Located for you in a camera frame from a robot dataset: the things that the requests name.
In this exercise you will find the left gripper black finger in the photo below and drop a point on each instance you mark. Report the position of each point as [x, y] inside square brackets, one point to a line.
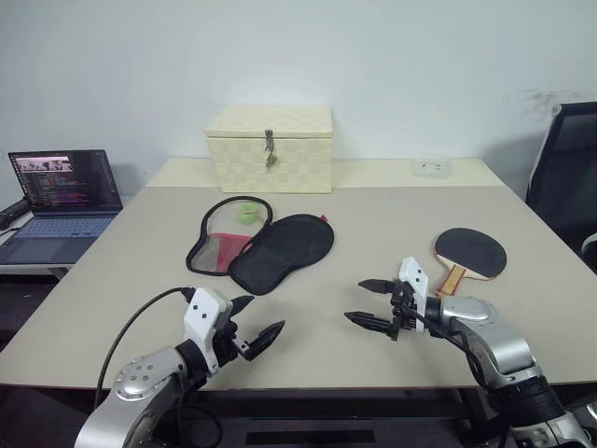
[263, 340]
[240, 305]

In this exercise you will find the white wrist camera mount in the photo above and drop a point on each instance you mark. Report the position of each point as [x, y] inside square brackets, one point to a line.
[415, 275]
[203, 315]

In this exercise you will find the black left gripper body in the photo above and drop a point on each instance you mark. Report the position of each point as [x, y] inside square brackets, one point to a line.
[231, 343]

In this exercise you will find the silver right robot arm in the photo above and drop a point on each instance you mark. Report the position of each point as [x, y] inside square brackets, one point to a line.
[503, 345]

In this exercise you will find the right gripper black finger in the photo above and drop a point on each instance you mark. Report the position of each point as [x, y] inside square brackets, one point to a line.
[370, 322]
[378, 286]

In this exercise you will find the metal box latch with padlock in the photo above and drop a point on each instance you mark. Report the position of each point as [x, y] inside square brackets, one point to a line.
[269, 149]

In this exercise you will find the black table tennis paddle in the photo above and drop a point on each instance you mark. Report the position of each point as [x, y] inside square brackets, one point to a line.
[471, 252]

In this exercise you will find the black table frame bar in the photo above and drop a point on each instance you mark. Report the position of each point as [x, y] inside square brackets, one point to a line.
[326, 405]

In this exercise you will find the small clear plastic box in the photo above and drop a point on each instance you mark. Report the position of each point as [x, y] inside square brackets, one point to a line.
[432, 168]

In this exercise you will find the green zipper pull tag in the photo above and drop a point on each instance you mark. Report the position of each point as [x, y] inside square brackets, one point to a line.
[247, 214]

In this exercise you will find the open laptop with blue keyboard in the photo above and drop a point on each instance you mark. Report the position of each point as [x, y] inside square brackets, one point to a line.
[65, 200]

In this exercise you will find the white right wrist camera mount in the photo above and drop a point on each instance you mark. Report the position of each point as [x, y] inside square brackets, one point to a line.
[415, 275]

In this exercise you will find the black mesh office chair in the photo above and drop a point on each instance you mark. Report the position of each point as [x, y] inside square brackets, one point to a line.
[566, 177]

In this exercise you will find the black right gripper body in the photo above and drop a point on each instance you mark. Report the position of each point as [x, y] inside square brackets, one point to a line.
[402, 312]

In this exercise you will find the black device beside laptop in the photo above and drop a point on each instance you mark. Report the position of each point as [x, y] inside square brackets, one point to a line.
[14, 212]

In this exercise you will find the cream woven storage box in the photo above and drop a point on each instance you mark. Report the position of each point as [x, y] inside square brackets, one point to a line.
[275, 158]

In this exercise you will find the black mesh paddle case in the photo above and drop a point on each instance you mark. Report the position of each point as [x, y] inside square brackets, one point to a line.
[284, 252]

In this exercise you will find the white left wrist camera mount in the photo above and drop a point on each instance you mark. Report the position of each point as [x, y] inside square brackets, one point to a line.
[203, 315]

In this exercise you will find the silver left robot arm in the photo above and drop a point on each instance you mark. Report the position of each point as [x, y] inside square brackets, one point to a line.
[140, 373]

